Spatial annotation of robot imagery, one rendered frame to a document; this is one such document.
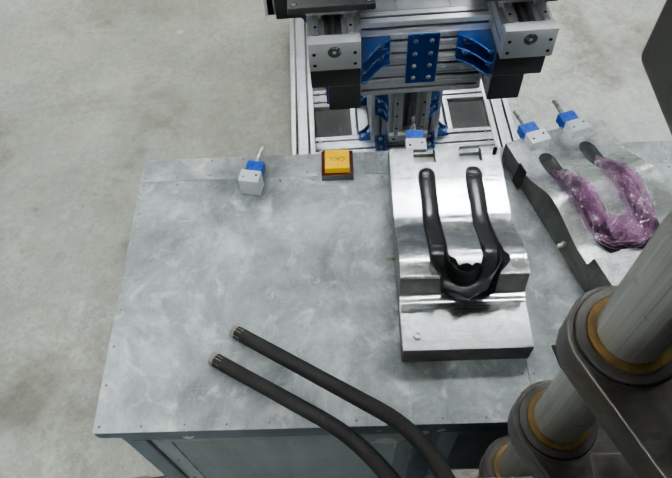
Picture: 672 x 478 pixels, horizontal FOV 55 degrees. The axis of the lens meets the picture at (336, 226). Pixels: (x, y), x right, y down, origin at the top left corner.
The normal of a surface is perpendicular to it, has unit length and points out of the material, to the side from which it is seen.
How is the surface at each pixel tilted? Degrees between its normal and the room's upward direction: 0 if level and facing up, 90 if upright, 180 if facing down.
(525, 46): 90
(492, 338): 0
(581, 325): 0
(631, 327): 90
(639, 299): 90
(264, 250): 0
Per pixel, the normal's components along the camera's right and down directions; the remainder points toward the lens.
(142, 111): -0.04, -0.55
